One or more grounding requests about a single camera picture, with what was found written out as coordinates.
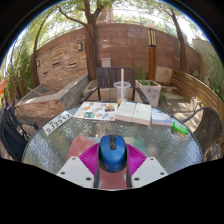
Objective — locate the black wall lamp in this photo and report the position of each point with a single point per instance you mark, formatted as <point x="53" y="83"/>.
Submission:
<point x="80" y="46"/>
<point x="38" y="63"/>

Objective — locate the beige stone block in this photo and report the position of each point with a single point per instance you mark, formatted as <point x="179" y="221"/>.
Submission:
<point x="164" y="75"/>

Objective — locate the black metal chair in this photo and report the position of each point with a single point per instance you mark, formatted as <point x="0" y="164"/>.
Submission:
<point x="11" y="133"/>

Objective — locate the blue and black computer mouse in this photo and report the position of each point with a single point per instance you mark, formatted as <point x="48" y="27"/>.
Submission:
<point x="112" y="153"/>

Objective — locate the concrete planter with plants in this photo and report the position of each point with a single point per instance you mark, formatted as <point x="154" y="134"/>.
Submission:
<point x="150" y="93"/>

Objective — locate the floral pink mouse pad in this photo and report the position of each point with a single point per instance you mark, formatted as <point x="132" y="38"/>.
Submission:
<point x="80" y="145"/>

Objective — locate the small blue and white book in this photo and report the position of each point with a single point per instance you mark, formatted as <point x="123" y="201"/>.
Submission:
<point x="160" y="118"/>

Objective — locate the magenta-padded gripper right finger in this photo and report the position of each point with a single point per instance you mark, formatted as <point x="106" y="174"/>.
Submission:
<point x="148" y="170"/>

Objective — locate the brown wicker chair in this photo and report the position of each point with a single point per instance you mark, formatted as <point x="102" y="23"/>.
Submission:
<point x="208" y="130"/>

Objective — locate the curved wooden slat fence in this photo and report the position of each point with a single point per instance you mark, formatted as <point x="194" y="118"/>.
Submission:
<point x="200" y="90"/>

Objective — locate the open white book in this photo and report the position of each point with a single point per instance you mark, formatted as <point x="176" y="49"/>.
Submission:
<point x="133" y="112"/>

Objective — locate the clear plastic cup with straw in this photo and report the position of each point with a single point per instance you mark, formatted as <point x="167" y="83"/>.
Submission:
<point x="122" y="91"/>

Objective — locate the grey wall box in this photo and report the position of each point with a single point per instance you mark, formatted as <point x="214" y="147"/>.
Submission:
<point x="106" y="62"/>

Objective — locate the large forked tree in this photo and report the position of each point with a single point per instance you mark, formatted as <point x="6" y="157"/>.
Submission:
<point x="91" y="46"/>

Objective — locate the raised stone planter bed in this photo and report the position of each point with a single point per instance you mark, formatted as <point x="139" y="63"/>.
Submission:
<point x="43" y="103"/>

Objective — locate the dark wooden slatted chair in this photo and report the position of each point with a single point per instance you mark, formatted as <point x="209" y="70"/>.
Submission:
<point x="108" y="78"/>

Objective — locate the slim tree trunk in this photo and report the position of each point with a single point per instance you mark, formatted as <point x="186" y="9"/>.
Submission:
<point x="181" y="43"/>

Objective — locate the white licence plate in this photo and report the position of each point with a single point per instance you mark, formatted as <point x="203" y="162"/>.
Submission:
<point x="57" y="122"/>

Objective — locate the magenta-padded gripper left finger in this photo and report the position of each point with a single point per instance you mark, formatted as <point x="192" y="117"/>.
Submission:
<point x="77" y="171"/>

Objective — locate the green plastic case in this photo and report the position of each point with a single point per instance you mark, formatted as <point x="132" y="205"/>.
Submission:
<point x="180" y="128"/>

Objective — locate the wooden garden lamp post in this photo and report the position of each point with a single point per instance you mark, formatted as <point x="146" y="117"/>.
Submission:
<point x="152" y="56"/>

